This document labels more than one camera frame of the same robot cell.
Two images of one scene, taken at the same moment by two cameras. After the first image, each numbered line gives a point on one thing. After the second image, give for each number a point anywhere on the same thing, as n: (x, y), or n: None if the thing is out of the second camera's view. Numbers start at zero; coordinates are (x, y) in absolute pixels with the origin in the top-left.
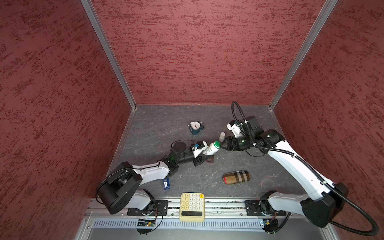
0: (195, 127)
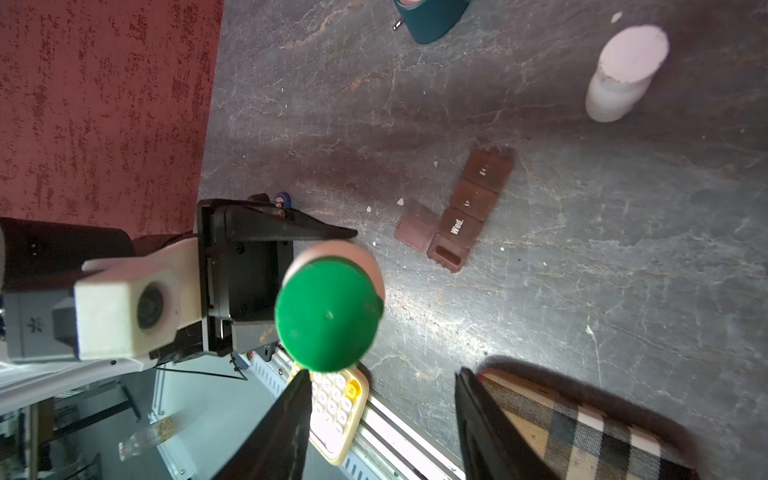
0: (426, 20)
